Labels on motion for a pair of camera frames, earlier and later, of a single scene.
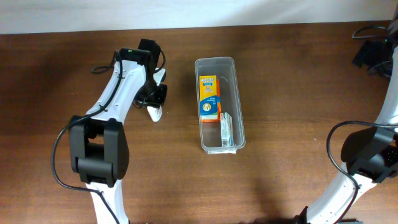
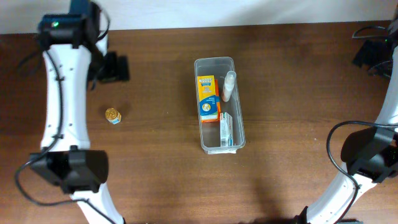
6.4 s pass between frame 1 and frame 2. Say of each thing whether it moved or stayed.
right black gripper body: stayed
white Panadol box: stayed
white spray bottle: moved
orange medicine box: stayed
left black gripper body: moved
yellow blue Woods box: stayed
